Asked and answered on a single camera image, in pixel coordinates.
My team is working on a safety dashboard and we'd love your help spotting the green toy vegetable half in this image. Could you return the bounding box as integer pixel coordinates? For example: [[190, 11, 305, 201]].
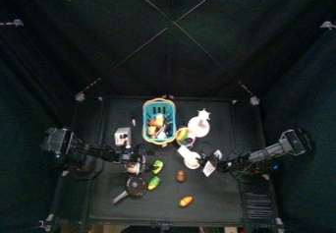
[[150, 159, 165, 175], [146, 176, 161, 192]]

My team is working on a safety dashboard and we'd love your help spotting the grey toy toaster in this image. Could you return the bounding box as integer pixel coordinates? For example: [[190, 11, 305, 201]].
[[113, 127, 131, 147]]

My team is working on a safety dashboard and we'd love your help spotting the teal basket with orange rim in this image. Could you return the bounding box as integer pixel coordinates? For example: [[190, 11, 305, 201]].
[[139, 97, 178, 146]]

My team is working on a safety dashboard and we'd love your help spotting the black toy frying pan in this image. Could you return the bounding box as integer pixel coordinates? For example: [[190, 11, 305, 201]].
[[110, 175, 147, 205]]

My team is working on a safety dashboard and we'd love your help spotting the white toy cup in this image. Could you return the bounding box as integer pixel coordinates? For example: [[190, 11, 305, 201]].
[[175, 145, 202, 171]]

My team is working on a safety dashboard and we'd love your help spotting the toy food pile in basket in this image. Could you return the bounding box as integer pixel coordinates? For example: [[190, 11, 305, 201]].
[[146, 112, 173, 139]]

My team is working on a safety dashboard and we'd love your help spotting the orange toy carrot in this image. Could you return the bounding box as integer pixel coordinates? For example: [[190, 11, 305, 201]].
[[177, 195, 194, 208]]

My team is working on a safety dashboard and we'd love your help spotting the white bowl with toy fruit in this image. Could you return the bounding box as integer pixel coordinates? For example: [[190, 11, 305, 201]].
[[174, 127, 197, 148]]

